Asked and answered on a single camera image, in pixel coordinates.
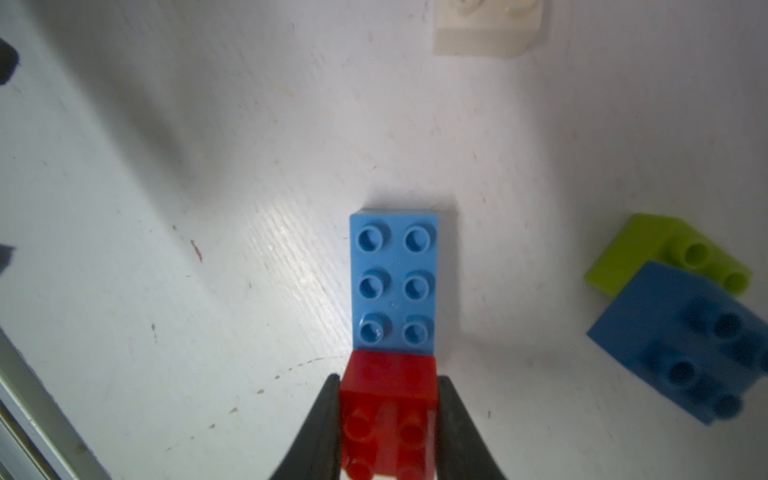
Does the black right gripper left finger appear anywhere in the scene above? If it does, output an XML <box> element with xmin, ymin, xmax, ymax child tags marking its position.
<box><xmin>271</xmin><ymin>374</ymin><xmax>342</xmax><ymax>480</ymax></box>

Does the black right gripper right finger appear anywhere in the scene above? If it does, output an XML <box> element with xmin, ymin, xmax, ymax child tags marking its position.
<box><xmin>436</xmin><ymin>375</ymin><xmax>506</xmax><ymax>480</ymax></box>

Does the red square lego brick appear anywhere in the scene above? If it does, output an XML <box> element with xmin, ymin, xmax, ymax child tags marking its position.
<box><xmin>340</xmin><ymin>350</ymin><xmax>439</xmax><ymax>479</ymax></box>

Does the light blue long lego brick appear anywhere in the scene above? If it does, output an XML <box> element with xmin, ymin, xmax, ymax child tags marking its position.
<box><xmin>349</xmin><ymin>209</ymin><xmax>440</xmax><ymax>356</ymax></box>

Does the dark blue square lego brick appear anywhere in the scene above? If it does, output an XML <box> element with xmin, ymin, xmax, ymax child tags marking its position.
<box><xmin>587</xmin><ymin>261</ymin><xmax>767</xmax><ymax>425</ymax></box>

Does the green square lego brick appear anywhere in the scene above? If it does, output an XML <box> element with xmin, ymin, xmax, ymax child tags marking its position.
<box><xmin>584</xmin><ymin>213</ymin><xmax>753</xmax><ymax>298</ymax></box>

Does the white square lego brick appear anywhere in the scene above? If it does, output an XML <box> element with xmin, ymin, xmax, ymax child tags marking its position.
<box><xmin>433</xmin><ymin>0</ymin><xmax>544</xmax><ymax>58</ymax></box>

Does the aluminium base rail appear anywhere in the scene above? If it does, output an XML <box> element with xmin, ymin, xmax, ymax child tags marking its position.
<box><xmin>1</xmin><ymin>335</ymin><xmax>110</xmax><ymax>479</ymax></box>

